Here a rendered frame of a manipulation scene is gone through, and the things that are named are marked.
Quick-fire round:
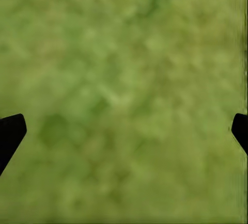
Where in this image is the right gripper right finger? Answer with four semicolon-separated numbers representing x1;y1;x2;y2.
231;113;248;155

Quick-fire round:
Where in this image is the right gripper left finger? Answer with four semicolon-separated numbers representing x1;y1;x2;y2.
0;114;27;175

